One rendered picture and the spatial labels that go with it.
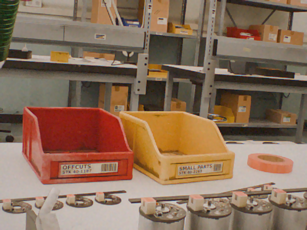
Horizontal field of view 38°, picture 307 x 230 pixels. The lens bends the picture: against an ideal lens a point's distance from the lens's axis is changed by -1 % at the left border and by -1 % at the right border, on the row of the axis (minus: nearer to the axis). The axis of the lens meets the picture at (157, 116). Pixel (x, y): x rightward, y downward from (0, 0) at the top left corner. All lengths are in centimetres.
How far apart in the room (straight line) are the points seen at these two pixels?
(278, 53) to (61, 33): 139
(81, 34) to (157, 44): 247
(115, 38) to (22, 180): 209
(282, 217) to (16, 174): 30
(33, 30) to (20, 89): 220
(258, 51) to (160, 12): 173
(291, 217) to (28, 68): 229
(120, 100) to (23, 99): 97
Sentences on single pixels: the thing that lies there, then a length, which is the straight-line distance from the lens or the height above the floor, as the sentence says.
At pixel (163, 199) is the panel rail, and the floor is 81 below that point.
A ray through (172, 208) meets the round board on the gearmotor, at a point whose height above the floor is 81.
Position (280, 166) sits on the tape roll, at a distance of 59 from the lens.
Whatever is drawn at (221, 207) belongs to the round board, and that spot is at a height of 81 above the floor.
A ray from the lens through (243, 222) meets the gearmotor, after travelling 26.
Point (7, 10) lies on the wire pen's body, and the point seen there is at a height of 90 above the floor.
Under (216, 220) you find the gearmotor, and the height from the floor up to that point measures 81.
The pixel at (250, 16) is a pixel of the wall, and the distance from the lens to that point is 540.
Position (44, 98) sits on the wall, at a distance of 463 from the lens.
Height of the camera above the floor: 90
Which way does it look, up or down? 9 degrees down
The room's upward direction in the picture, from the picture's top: 5 degrees clockwise
